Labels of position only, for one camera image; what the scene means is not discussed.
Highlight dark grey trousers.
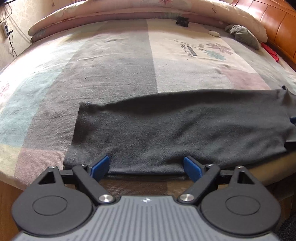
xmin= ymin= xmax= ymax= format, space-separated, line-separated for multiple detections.
xmin=64 ymin=89 xmax=295 ymax=175

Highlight red folding fan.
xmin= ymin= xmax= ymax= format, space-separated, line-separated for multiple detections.
xmin=260 ymin=42 xmax=280 ymax=62

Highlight bundled grey white cloth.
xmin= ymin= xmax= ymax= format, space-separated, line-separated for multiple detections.
xmin=225 ymin=25 xmax=260 ymax=50

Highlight wooden orange headboard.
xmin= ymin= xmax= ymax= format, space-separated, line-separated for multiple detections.
xmin=232 ymin=0 xmax=296 ymax=69

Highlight striped pastel bed sheet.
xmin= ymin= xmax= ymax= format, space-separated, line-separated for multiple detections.
xmin=1 ymin=19 xmax=295 ymax=189

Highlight white earbuds case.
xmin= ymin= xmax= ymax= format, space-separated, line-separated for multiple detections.
xmin=208 ymin=31 xmax=220 ymax=37

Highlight folded floral pink quilt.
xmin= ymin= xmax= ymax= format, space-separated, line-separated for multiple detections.
xmin=28 ymin=1 xmax=268 ymax=43

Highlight black hair claw clip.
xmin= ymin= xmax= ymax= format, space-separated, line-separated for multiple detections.
xmin=176 ymin=16 xmax=189 ymax=27

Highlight white wall power strip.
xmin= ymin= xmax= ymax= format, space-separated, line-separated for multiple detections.
xmin=1 ymin=23 xmax=13 ymax=38

